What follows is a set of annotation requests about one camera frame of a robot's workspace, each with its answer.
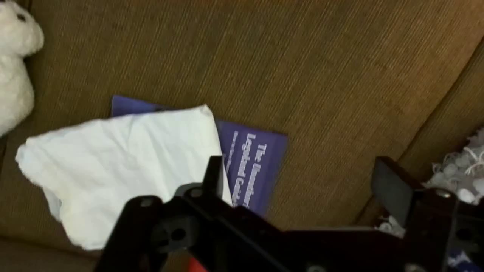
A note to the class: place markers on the brown fabric sofa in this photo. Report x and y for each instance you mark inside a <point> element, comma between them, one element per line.
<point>327,76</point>

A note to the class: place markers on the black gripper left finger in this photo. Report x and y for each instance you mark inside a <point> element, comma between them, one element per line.
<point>201,231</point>

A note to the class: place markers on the white towel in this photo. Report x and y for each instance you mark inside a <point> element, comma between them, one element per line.
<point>126,166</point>

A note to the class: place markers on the purple book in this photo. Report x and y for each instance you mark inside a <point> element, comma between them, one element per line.
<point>257,166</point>

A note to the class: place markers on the white plush toy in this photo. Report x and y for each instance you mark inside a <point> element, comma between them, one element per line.
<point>15,76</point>

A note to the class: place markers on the fringed cream blue patterned pillow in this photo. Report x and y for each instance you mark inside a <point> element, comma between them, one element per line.
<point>463,171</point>

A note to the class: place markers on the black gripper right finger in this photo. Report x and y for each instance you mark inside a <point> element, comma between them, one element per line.
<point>439,236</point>

